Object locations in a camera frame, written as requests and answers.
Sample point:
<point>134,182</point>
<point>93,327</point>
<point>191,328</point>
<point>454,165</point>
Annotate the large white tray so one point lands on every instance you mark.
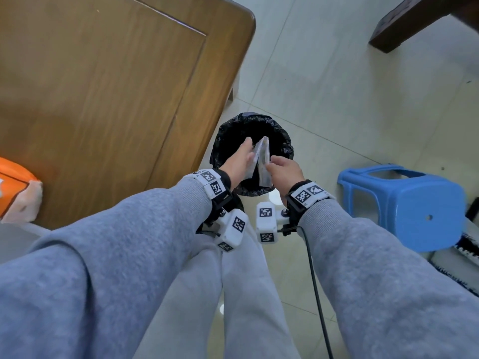
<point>18,243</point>

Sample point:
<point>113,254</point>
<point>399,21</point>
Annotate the dark wooden furniture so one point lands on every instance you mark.
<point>408,18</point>

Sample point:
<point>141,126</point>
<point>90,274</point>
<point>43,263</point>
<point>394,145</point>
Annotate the white marker wrist tracker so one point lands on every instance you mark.
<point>266,220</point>
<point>234,228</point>

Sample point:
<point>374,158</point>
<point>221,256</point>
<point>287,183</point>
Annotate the person's left hand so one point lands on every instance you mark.
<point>237,164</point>

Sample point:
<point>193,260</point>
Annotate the orange tissue pack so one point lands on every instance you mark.
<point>17,190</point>

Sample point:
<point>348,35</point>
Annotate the person's leg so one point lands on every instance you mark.
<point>254,306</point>
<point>183,314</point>

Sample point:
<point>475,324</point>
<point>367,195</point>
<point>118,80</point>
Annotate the person's right forearm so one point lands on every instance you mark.
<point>393,287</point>

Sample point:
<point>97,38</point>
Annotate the blue plastic stool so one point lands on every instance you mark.
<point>419,209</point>

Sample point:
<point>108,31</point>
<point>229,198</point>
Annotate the white marker left wrist tracker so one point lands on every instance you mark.
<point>234,228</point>

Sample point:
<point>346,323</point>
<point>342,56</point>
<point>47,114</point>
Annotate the white black striped mat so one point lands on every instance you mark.
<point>460,265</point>

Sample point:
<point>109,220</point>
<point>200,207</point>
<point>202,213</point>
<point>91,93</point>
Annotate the person's left forearm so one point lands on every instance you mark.
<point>93,276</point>

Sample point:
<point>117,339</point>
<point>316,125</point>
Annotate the person's right hand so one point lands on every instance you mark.
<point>286,173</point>

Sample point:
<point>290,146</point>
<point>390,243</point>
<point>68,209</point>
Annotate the person's right leg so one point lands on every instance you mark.
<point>254,306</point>

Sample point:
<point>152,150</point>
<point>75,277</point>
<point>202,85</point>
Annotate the person's left leg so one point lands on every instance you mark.
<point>183,314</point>

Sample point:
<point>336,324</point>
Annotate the white marker right wrist tracker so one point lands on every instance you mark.
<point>266,220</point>

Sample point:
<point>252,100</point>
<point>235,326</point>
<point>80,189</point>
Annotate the clear plastic labelled bag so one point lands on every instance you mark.
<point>263,157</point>

